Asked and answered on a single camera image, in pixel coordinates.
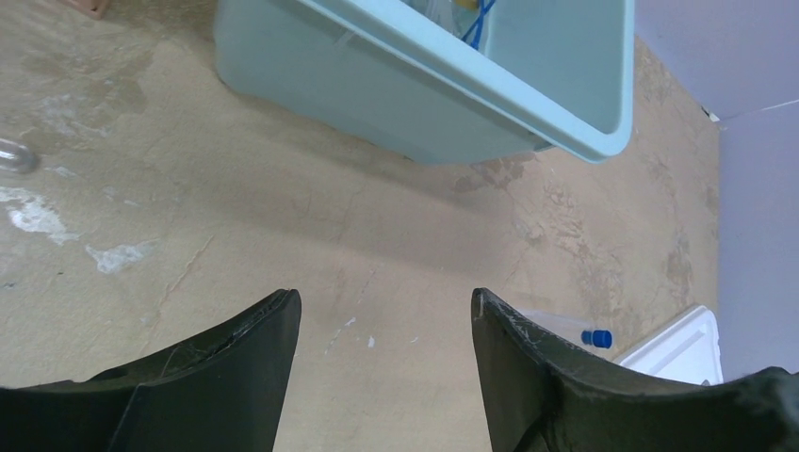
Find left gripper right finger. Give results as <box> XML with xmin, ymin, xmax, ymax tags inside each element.
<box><xmin>471</xmin><ymin>288</ymin><xmax>798</xmax><ymax>451</ymax></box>

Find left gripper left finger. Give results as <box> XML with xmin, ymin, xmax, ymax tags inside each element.
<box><xmin>1</xmin><ymin>289</ymin><xmax>302</xmax><ymax>451</ymax></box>

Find clear well plate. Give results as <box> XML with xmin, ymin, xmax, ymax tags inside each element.
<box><xmin>519</xmin><ymin>309</ymin><xmax>609</xmax><ymax>353</ymax></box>

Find white tub lid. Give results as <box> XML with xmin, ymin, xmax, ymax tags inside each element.
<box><xmin>614</xmin><ymin>305</ymin><xmax>724</xmax><ymax>386</ymax></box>

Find amber rubber tubing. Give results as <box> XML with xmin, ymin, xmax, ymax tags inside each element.
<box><xmin>453</xmin><ymin>0</ymin><xmax>480</xmax><ymax>10</ymax></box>

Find blue safety glasses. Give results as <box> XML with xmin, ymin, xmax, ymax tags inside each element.
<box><xmin>461</xmin><ymin>0</ymin><xmax>496</xmax><ymax>50</ymax></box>

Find teal plastic tub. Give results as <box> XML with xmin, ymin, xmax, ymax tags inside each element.
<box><xmin>213</xmin><ymin>1</ymin><xmax>635</xmax><ymax>164</ymax></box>

